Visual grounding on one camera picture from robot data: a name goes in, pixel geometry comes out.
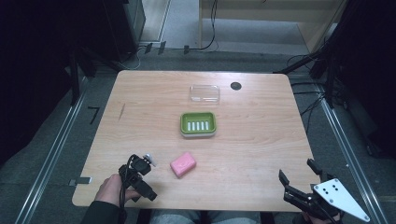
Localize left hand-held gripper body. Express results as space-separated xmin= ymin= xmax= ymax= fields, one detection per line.
xmin=118 ymin=152 xmax=157 ymax=203

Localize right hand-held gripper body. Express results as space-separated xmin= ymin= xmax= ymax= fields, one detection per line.
xmin=282 ymin=177 xmax=372 ymax=224

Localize pink sponge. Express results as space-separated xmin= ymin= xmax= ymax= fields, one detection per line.
xmin=169 ymin=151 xmax=197 ymax=178

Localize green soap dish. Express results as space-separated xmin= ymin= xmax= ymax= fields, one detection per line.
xmin=179 ymin=111 xmax=218 ymax=138

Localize clear plastic lid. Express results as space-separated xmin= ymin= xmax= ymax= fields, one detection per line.
xmin=189 ymin=84 xmax=221 ymax=105

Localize person's left hand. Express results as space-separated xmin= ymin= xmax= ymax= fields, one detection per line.
xmin=94 ymin=173 xmax=142 ymax=207

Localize person's right hand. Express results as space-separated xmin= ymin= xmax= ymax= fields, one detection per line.
xmin=300 ymin=210 xmax=342 ymax=224

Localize person's legs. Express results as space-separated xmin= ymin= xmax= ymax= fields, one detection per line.
xmin=148 ymin=209 xmax=262 ymax=224

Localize black metal stand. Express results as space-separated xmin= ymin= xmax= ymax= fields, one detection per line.
xmin=66 ymin=46 xmax=124 ymax=107
xmin=273 ymin=36 xmax=347 ymax=110

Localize dark cabinet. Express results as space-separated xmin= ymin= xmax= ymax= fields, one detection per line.
xmin=102 ymin=0 xmax=147 ymax=63

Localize light wooden cabinet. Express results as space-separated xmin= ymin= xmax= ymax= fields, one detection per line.
xmin=198 ymin=0 xmax=347 ymax=54

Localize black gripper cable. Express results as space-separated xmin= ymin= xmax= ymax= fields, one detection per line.
xmin=119 ymin=154 xmax=140 ymax=224

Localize metal floor rail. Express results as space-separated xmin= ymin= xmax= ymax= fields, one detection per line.
xmin=317 ymin=90 xmax=385 ymax=224
xmin=14 ymin=77 xmax=90 ymax=224

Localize black floor cables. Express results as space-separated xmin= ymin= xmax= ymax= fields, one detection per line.
xmin=287 ymin=53 xmax=331 ymax=135

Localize white floor cable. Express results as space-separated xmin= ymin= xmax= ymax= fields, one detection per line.
xmin=121 ymin=46 xmax=148 ymax=71

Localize hanging black cable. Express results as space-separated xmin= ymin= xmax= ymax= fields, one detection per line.
xmin=188 ymin=0 xmax=219 ymax=52

